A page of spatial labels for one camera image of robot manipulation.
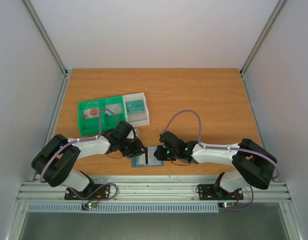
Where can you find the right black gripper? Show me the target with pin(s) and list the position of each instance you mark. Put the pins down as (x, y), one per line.
(159, 152)

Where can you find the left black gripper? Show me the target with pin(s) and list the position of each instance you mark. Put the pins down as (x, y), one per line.
(137, 150)

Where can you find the teal leather card holder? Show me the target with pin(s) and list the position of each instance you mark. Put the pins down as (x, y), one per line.
(139, 161)

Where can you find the white translucent plastic bin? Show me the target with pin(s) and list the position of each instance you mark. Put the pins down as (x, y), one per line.
(139, 119)

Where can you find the green plastic bin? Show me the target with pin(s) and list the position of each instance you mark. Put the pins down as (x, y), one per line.
(102, 123)

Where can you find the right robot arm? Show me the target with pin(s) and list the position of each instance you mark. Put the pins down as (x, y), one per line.
(253, 165)

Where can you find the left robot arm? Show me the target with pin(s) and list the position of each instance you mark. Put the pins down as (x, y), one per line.
(55, 162)

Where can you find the teal cards in white bin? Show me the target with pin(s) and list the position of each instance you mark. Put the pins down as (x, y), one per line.
(135, 106)

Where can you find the grey card in green bin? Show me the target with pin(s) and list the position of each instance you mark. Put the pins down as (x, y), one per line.
(115, 108)

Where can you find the card with red circle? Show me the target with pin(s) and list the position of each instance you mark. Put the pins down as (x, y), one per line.
(91, 113)

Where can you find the right small circuit board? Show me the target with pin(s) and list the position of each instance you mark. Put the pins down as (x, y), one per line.
(226, 205)

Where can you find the small circuit board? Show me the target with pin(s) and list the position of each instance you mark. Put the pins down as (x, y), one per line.
(89, 205)
(226, 205)

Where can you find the left small circuit board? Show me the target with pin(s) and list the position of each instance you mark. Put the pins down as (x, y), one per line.
(89, 205)

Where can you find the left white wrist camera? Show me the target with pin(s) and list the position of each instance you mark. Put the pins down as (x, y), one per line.
(133, 133)

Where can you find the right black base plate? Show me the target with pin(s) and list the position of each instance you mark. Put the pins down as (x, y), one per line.
(206, 192)

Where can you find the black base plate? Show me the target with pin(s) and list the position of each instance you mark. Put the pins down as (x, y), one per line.
(206, 192)
(91, 192)

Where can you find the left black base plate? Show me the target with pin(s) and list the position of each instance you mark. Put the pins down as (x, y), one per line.
(91, 192)

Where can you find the aluminium front rail frame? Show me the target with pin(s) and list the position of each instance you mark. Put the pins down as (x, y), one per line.
(152, 189)

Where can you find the grey slotted cable duct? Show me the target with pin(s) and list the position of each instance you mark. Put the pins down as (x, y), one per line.
(123, 208)

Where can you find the left aluminium corner post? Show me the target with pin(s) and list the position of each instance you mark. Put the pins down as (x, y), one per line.
(41, 29)

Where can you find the aluminium corner post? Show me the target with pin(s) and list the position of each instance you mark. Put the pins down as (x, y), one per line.
(263, 34)
(41, 29)

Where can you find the right aluminium corner post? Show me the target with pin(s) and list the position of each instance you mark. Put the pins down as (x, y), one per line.
(263, 34)

